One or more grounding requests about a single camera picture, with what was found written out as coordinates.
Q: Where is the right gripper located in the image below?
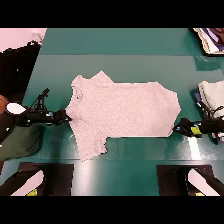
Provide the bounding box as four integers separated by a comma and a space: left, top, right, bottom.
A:
172, 117, 203, 138

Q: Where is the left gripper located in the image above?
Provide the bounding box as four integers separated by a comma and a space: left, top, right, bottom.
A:
50, 108, 73, 127

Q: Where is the pale pink T-shirt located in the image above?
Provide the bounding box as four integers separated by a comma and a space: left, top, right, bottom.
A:
65, 70, 182, 162

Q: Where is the purple garment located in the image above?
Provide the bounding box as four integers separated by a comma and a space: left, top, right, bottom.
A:
190, 87, 208, 112

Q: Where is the white garment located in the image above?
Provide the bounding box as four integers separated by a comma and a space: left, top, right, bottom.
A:
197, 79, 224, 119

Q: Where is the dark green garment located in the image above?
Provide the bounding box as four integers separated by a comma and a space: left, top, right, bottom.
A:
0, 124, 43, 162

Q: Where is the brown garment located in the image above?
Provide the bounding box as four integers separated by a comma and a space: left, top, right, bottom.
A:
0, 94, 10, 116

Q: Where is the black garment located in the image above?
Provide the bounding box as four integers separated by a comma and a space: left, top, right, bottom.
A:
0, 40, 42, 105

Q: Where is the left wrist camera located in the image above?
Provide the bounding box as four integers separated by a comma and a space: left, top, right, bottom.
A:
32, 87, 51, 112

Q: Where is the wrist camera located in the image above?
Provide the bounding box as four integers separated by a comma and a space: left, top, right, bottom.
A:
32, 87, 51, 112
203, 105, 224, 121

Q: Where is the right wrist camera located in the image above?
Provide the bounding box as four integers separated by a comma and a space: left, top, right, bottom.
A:
203, 105, 224, 121

